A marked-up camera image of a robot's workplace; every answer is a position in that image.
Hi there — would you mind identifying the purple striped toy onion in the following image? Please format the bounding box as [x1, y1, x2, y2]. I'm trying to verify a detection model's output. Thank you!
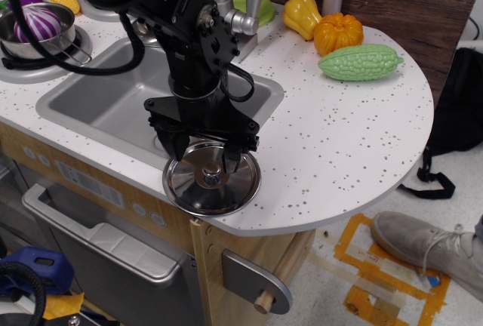
[23, 6, 62, 41]

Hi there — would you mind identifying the orange toy pumpkin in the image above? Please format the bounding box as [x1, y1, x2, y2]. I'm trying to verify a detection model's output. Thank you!
[313, 13, 365, 56]

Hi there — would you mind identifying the silver toy faucet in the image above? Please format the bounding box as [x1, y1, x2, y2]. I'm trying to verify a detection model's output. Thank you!
[214, 0, 262, 63]

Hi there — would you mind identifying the grey toy stove burner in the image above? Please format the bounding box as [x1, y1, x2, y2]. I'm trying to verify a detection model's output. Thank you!
[1, 26, 93, 85]

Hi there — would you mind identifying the shiny steel pot lid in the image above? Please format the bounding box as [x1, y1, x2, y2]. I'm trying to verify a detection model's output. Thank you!
[163, 141, 261, 217]

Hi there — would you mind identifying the grey toy dishwasher door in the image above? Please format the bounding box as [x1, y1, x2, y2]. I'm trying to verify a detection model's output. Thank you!
[22, 184, 204, 325]

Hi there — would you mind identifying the green plastic plate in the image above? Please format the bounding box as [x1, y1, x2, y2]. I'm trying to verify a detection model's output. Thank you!
[233, 0, 276, 26]

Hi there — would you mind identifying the grey toy sink basin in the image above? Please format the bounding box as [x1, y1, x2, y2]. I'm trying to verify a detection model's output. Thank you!
[36, 39, 284, 170]

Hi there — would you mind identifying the black braided cable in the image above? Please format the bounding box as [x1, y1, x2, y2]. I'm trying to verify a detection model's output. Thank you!
[0, 0, 146, 76]

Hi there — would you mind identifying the grey side hook bracket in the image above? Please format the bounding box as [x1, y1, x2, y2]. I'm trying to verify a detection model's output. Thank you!
[222, 250, 293, 315]

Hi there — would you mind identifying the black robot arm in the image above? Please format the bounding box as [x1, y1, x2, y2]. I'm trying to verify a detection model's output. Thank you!
[87, 0, 260, 174]

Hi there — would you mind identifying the green toy bitter gourd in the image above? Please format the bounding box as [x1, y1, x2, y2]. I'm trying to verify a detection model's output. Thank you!
[318, 44, 405, 82]

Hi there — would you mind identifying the yellow toy bell pepper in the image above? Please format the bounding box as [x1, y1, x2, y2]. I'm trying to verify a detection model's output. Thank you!
[281, 0, 322, 41]

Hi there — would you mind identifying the grey suede shoe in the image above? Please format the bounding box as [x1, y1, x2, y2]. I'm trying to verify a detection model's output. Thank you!
[370, 211, 482, 300]

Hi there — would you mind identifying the black backpack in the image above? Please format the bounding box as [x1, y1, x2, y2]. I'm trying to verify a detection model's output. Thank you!
[398, 48, 482, 200]

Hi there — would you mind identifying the small steel pot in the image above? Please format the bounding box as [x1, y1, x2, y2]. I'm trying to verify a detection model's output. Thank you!
[1, 2, 91, 64]

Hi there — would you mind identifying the blue clamp tool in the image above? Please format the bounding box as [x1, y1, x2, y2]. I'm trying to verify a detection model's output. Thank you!
[1, 247, 75, 296]

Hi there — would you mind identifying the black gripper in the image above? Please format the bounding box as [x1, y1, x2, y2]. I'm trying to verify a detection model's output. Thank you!
[143, 88, 260, 174]

